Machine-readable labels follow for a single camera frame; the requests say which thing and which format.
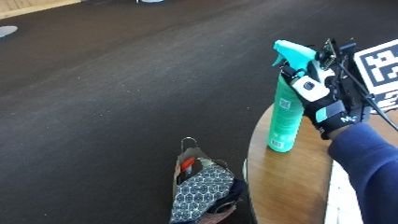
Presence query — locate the teal spray bottle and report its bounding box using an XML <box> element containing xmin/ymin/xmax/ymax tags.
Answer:
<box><xmin>266</xmin><ymin>39</ymin><xmax>319</xmax><ymax>154</ymax></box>

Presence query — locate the white marker cube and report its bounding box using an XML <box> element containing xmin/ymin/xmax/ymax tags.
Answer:
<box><xmin>351</xmin><ymin>38</ymin><xmax>398</xmax><ymax>114</ymax></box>

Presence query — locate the white sheet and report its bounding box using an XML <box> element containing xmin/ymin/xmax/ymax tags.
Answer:
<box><xmin>323</xmin><ymin>160</ymin><xmax>366</xmax><ymax>224</ymax></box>

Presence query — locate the brown paper bag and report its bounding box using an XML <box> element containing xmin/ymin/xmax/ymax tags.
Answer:
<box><xmin>170</xmin><ymin>136</ymin><xmax>250</xmax><ymax>224</ymax></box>

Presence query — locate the red item in bag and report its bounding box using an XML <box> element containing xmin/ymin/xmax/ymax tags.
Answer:
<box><xmin>180</xmin><ymin>156</ymin><xmax>198</xmax><ymax>174</ymax></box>

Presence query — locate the dark blue cloth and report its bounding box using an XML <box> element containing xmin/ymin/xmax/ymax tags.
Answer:
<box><xmin>205</xmin><ymin>177</ymin><xmax>250</xmax><ymax>216</ymax></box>

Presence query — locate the blue patterned cloth pouch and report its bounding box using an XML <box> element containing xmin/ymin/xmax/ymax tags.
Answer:
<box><xmin>169</xmin><ymin>164</ymin><xmax>237</xmax><ymax>224</ymax></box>

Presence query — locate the palm camera on glove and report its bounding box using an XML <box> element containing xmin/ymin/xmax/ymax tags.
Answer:
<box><xmin>315</xmin><ymin>37</ymin><xmax>358</xmax><ymax>73</ymax></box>

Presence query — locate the black cable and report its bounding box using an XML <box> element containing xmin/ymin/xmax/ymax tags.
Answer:
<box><xmin>333</xmin><ymin>59</ymin><xmax>398</xmax><ymax>133</ymax></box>

